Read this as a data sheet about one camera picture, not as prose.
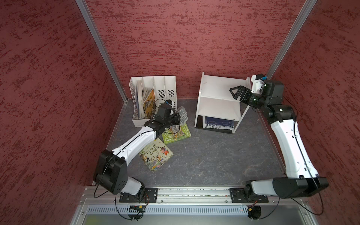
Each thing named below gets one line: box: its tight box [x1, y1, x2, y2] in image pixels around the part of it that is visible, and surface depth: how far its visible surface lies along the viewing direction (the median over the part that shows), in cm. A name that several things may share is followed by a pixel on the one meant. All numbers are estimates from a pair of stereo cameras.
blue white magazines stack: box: [135, 79, 144, 120], surface depth 96 cm
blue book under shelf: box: [204, 116, 234, 129], surface depth 99 cm
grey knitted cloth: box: [177, 105, 189, 125], surface depth 86 cm
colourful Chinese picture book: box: [138, 137, 174, 172], surface depth 91 cm
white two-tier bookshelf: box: [194, 71, 252, 135], surface depth 89 cm
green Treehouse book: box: [161, 122, 192, 145], surface depth 97 cm
